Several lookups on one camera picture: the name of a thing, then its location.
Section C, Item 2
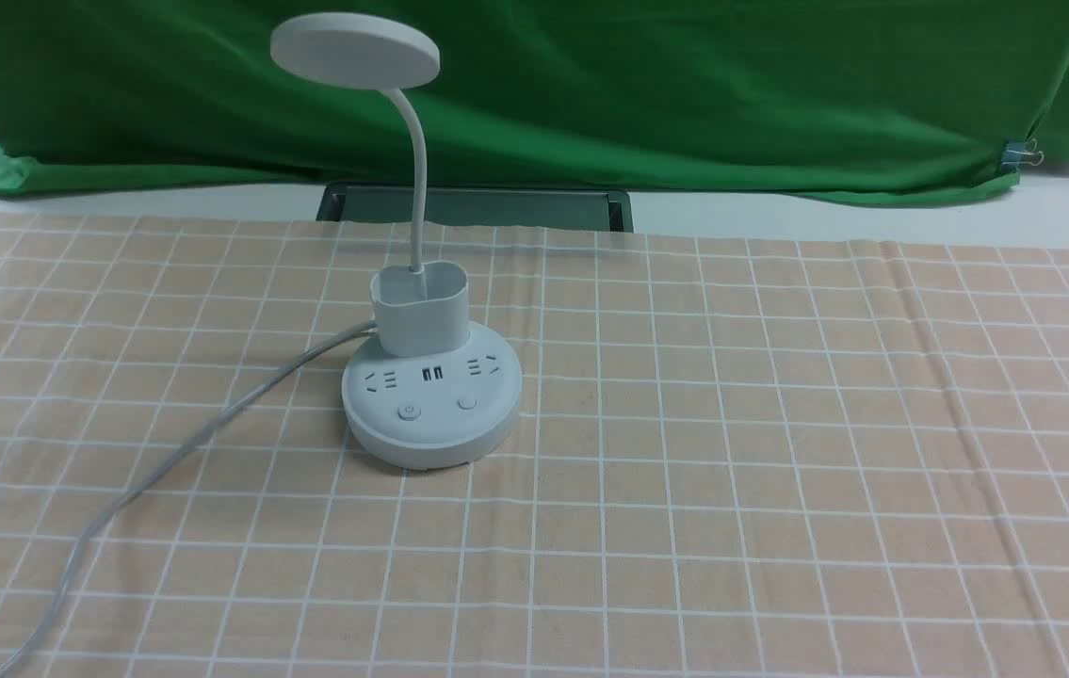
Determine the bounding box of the white desk lamp with sockets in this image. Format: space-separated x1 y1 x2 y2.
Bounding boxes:
270 12 522 469

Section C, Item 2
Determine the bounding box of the beige checked tablecloth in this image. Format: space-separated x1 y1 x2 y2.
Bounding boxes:
0 214 1069 677

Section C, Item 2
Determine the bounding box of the green backdrop cloth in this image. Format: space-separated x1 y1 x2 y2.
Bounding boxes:
0 1 1069 206

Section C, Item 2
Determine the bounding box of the blue binder clip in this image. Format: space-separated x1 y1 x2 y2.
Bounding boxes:
1000 138 1045 171

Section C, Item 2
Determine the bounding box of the grey lamp power cord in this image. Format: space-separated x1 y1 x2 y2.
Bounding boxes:
0 320 379 678

